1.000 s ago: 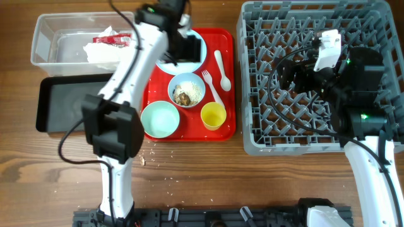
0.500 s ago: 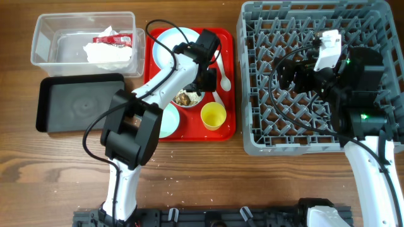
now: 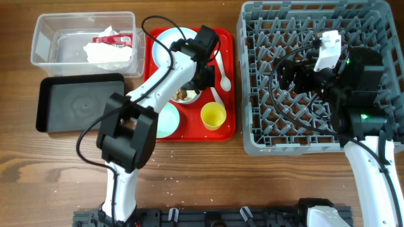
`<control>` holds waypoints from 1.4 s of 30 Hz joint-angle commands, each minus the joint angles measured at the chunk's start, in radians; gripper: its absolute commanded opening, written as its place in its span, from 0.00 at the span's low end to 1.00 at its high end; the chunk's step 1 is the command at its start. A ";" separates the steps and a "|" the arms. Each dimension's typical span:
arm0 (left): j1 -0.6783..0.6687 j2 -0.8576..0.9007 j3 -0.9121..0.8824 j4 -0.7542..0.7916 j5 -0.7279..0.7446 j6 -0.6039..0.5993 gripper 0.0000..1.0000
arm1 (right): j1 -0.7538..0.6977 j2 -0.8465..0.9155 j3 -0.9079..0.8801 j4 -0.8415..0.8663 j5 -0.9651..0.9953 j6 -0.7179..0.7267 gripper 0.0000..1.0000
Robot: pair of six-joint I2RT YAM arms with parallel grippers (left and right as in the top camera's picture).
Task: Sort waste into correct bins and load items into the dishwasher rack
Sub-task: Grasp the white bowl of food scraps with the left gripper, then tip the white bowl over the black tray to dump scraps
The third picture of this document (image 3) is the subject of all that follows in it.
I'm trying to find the light blue plate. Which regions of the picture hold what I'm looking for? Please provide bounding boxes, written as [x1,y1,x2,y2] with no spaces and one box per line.
[151,26,200,69]

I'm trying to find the white plastic spoon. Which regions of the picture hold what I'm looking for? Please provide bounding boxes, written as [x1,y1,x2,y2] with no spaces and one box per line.
[214,50,231,91]

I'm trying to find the food scraps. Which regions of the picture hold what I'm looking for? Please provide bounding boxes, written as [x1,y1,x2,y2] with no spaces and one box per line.
[173,88,197,102]

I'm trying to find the light blue bowl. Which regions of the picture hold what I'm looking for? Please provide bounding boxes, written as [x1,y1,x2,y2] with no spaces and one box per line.
[171,89,201,105]

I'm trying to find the white plastic fork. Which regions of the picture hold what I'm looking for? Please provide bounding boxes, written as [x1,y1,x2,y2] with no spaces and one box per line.
[210,87,225,108]

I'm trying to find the yellow plastic cup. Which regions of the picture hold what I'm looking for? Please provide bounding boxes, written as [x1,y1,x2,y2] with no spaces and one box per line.
[200,102,227,131]

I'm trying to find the red sauce packet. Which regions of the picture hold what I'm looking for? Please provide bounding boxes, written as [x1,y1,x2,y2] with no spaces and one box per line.
[93,33,133,47]

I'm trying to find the mint green bowl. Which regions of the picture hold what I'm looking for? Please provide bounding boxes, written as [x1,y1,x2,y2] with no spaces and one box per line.
[157,103,180,139]

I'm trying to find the white napkin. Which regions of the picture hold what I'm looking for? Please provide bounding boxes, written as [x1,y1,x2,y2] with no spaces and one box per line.
[83,26,133,71]

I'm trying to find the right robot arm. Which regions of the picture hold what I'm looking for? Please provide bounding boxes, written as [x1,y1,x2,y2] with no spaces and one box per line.
[270,47,403,226]

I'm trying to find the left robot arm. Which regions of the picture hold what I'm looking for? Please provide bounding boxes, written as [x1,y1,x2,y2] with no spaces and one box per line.
[96,26,220,226]

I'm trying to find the grey dishwasher rack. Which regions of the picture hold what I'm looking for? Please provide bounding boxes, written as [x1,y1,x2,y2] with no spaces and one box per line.
[237,1,403,156]

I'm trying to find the clear plastic waste bin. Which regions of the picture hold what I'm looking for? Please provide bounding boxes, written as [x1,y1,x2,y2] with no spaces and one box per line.
[30,11,145,78]

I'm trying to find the black food waste tray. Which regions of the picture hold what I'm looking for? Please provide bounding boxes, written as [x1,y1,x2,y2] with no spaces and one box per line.
[35,73,124,133]

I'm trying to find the red serving tray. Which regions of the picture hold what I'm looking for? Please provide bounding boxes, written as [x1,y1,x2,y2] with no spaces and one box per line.
[161,28,236,142]

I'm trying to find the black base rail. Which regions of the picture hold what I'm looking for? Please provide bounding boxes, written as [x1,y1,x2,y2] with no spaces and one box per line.
[72,206,353,227]

